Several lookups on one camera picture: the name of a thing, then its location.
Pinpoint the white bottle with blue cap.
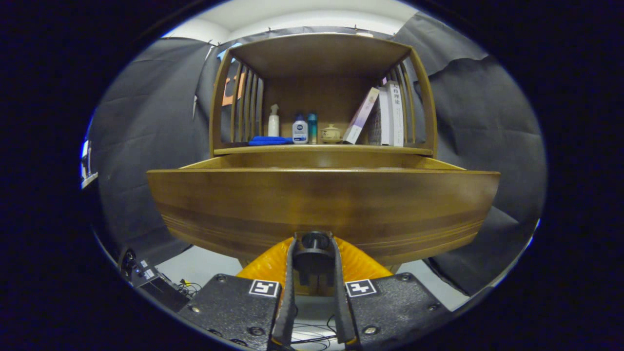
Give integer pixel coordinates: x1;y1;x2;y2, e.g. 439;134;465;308
292;114;309;144

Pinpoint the purple cover book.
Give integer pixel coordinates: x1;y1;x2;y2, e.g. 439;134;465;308
342;87;380;145

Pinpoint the patterned cover book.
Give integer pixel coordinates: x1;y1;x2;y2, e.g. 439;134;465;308
367;88;393;146

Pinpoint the wooden drawer with black knob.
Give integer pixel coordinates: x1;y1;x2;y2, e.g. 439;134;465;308
147;151;501;287

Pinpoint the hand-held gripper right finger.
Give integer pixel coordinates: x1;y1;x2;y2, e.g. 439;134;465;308
331;235;451;349

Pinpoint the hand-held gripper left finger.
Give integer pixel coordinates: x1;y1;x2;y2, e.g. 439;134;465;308
178;235;299;349

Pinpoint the brown wooden cabinet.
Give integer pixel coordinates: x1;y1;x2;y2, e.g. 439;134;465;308
210;33;438;157

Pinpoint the black electronic box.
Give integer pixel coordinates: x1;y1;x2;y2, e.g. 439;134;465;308
119;249;191;312

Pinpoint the folded blue cloth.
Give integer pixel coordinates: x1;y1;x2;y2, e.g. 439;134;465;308
249;136;294;146

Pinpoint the wooden countertop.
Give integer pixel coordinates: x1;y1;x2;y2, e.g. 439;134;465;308
214;141;433;156

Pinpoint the beige lidded tea cup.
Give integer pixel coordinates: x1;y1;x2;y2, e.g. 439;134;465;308
320;124;342;144

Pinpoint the white spine book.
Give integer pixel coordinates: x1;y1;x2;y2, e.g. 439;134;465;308
385;80;405;147

